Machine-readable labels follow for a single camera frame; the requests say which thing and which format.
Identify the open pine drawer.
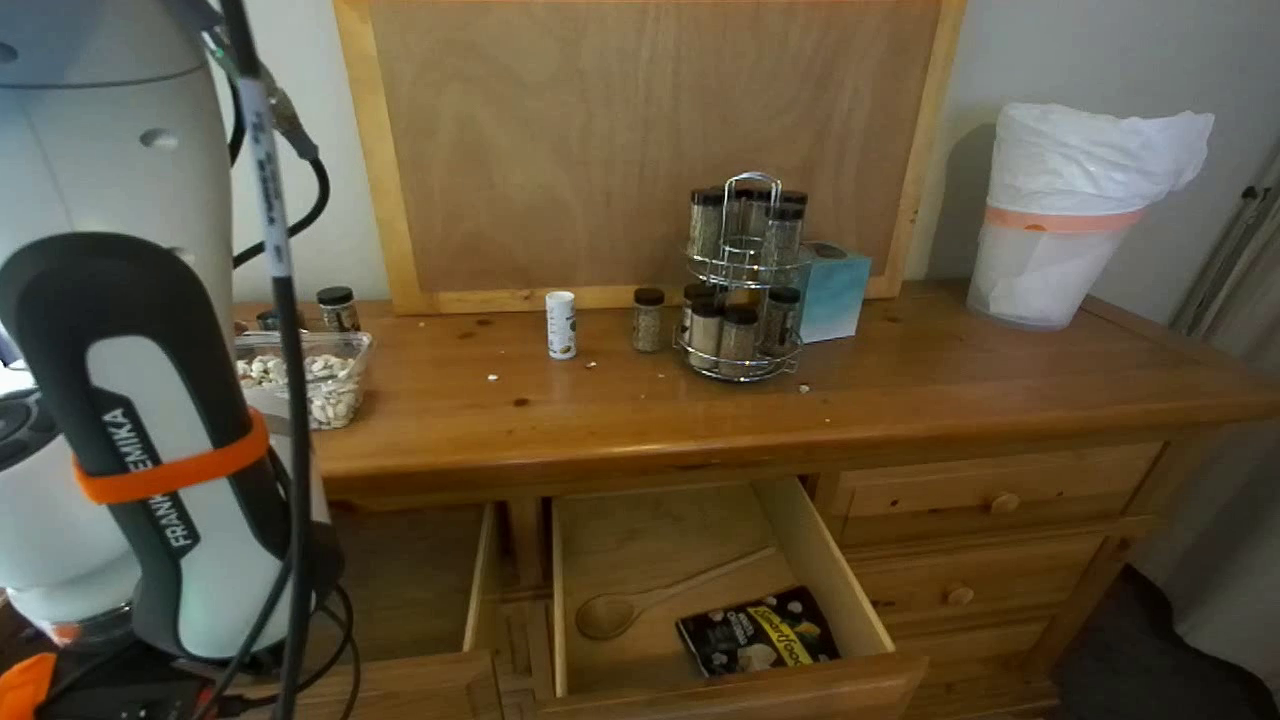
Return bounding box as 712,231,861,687
534,473,933,720

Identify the small pine drawer with knob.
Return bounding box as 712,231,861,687
831,438,1167,528
851,528,1111,620
890,613,1073,683

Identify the small brown spice jar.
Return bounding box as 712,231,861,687
627,285,670,359

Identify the pine wood dresser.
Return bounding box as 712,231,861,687
230,274,1280,720

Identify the spice jar in rack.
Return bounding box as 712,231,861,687
717,300,766,366
763,285,808,351
729,181,774,256
766,190,810,262
682,187,729,262
679,278,729,359

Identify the small white bottle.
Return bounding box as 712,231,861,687
540,288,583,366

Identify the chrome spice carousel rack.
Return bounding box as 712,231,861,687
674,166,810,393

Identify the light blue carton box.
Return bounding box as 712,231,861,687
795,238,879,348

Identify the framed wooden board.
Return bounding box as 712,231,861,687
331,0,973,321

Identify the wooden spoon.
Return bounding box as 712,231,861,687
571,544,791,646

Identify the clear plastic food container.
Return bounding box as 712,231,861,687
230,329,379,435

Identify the black and yellow packet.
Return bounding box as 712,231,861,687
670,579,842,679

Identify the black lidded spice jar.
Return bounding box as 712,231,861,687
312,285,362,334

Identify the white bin with orange band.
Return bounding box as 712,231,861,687
963,203,1150,330

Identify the white plastic bin liner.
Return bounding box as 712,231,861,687
983,98,1219,223

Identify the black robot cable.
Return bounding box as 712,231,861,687
162,0,368,720

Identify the large orange arm strap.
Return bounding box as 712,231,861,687
72,407,276,511

